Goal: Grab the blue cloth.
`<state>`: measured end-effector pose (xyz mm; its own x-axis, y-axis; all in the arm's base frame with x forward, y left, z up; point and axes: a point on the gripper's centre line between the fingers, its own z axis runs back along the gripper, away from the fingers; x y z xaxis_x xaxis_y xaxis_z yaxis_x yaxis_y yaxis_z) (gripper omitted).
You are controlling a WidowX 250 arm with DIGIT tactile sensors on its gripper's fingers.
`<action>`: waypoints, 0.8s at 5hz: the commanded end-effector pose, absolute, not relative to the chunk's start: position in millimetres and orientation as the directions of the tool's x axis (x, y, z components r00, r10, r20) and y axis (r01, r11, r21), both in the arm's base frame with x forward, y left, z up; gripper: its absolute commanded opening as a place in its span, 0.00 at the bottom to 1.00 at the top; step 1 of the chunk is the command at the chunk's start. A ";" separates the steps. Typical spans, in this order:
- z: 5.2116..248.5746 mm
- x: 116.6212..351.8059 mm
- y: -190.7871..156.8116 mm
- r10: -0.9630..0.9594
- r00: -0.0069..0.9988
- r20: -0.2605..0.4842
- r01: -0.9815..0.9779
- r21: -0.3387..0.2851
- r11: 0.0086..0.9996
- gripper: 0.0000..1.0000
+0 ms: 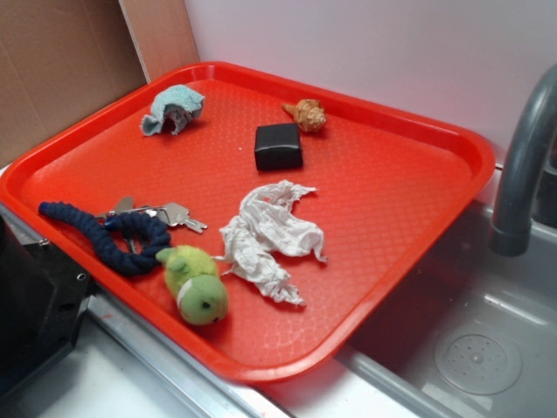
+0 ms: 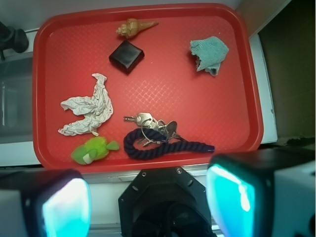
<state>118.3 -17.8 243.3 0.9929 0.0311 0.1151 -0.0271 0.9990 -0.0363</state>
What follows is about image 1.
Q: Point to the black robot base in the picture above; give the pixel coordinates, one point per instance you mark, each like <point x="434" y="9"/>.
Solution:
<point x="43" y="298"/>

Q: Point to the light blue cloth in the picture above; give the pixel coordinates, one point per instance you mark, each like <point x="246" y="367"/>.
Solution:
<point x="177" y="105"/>

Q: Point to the crumpled white tissue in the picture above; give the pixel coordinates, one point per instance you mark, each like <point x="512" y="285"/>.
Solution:
<point x="263" y="226"/>

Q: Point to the red plastic tray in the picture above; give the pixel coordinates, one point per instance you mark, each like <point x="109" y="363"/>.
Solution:
<point x="389" y="183"/>

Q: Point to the black square box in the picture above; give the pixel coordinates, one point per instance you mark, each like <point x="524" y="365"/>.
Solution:
<point x="278" y="147"/>

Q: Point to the orange seashell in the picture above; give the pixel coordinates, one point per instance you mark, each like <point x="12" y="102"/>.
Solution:
<point x="308" y="114"/>

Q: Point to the silver keys bunch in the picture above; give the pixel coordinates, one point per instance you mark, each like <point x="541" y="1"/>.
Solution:
<point x="172" y="214"/>

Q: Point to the green plush toy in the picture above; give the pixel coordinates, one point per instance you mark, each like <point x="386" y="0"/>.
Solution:
<point x="191" y="275"/>

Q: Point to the light wooden board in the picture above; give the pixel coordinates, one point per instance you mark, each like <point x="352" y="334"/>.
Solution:
<point x="162" y="35"/>

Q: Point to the grey sink basin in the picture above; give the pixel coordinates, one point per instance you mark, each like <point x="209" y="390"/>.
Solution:
<point x="467" y="333"/>

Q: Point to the grey faucet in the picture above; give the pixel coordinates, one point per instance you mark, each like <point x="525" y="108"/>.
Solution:
<point x="527" y="187"/>

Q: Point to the brown cardboard panel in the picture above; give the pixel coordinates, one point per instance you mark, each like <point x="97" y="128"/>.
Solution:
<point x="60" y="62"/>

